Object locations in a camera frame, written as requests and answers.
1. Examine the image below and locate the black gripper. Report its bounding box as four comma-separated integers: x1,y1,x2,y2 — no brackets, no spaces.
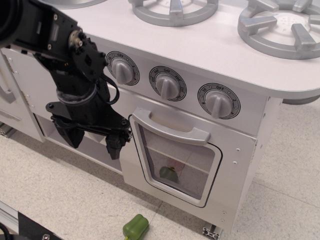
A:
45,95,131,160

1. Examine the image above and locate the grey oven door handle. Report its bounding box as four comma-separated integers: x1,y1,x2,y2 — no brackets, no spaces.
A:
131,106,211,146

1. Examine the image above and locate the white oven door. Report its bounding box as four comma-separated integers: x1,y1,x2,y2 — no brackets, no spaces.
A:
117,86,258,235

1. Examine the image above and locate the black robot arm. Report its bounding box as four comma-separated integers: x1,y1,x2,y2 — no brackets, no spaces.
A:
0,0,131,160

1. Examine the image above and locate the grey left control knob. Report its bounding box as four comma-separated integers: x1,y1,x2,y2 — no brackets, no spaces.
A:
106,51,140,86

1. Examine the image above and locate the grey control knob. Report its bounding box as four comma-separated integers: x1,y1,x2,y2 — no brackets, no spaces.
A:
106,51,140,86
149,66,187,102
197,83,241,120

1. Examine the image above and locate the white cabinet door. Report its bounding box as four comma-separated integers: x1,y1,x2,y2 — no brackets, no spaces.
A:
0,53,45,142

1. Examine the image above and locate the red toy on lower shelf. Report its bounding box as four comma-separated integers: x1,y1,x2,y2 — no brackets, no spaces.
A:
169,159,185,172

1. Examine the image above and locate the grey middle control knob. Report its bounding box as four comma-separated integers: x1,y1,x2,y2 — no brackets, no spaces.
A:
149,66,187,102

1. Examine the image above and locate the green toy pepper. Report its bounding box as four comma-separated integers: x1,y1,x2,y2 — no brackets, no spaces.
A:
122,214,149,240

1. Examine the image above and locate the white toy kitchen body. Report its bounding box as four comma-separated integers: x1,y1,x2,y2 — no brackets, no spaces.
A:
0,0,320,240

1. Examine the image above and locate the grey right control knob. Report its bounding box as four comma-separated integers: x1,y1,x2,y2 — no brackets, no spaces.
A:
197,83,241,120

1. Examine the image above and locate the silver sink basin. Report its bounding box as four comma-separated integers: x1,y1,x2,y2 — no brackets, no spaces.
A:
40,0,106,9

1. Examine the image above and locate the grey left stove burner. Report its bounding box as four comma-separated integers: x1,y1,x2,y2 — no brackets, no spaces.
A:
129,0,219,27

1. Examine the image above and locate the grey stove burner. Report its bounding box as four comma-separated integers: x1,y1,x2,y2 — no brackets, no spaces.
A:
129,0,219,27
237,0,320,60

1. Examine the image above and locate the grey right stove burner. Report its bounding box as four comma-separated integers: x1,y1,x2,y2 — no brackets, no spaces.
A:
237,0,320,60

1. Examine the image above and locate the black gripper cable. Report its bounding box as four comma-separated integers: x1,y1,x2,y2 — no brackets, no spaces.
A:
101,76,120,105

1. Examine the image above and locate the grey far left handle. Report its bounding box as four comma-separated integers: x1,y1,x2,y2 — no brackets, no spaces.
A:
0,73,16,104

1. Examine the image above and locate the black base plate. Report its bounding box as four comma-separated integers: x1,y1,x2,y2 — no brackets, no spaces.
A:
18,212,62,240

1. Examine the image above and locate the aluminium frame rail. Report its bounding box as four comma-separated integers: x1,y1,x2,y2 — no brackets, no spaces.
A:
0,201,19,234

